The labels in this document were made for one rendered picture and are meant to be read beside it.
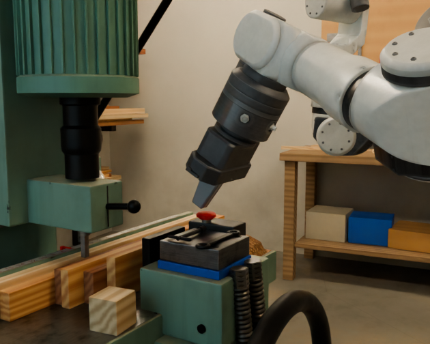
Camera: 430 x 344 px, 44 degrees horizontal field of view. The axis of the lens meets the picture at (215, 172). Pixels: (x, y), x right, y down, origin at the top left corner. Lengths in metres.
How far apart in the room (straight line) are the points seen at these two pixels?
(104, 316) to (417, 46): 0.47
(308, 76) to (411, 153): 0.15
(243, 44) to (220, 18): 3.68
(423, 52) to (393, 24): 3.49
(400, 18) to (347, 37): 2.85
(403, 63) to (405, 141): 0.08
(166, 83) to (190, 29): 0.49
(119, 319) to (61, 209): 0.21
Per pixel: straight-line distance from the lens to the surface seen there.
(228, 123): 0.72
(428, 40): 0.52
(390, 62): 0.50
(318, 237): 3.72
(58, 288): 0.81
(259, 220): 4.31
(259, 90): 0.70
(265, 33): 0.66
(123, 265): 0.81
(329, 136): 1.07
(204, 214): 0.79
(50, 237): 1.05
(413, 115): 0.51
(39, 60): 0.76
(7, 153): 0.85
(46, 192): 0.85
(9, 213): 0.87
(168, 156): 4.58
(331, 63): 0.58
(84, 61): 0.75
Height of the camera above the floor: 1.19
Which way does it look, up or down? 8 degrees down
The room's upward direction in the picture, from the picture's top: straight up
